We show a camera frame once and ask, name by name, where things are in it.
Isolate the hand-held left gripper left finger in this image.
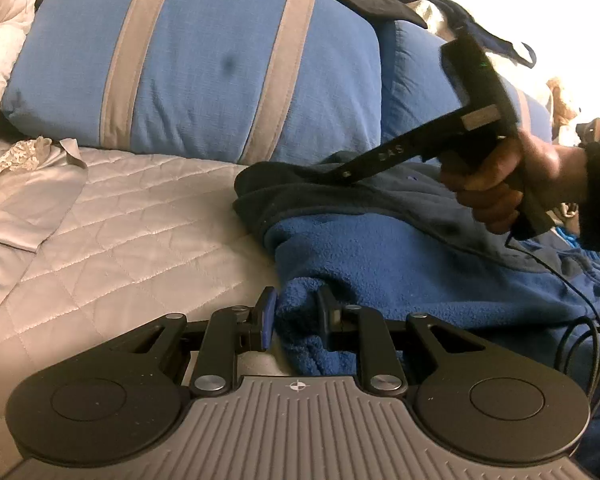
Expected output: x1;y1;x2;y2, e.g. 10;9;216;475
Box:
105;286;281;396

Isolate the black backpack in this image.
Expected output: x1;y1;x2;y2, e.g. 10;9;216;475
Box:
575;119;600;147

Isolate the grey quilted bedspread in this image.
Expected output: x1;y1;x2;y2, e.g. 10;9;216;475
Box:
0;140;293;463

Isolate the person's right hand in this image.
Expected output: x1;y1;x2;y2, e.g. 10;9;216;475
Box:
437;130;588;236

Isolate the blue and navy fleece jacket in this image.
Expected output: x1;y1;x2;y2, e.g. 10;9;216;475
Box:
232;152;600;480

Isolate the blue plastic bag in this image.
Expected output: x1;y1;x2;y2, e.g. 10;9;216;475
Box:
554;226;583;252

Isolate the grey satin cloth lace trim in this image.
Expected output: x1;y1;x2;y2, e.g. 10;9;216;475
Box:
0;137;88;252

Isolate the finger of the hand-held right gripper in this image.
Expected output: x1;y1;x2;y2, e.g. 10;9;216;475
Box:
327;156;383;186

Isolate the brown teddy bear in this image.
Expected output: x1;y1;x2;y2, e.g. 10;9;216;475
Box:
547;77;583;128

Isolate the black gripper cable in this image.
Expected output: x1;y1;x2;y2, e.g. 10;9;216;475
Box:
502;232;600;406

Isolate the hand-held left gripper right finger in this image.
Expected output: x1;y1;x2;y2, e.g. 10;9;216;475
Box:
316;285;487;396

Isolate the blue pillow with grey stripes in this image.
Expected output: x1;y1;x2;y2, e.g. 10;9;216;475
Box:
377;17;553;166
0;0;386;166

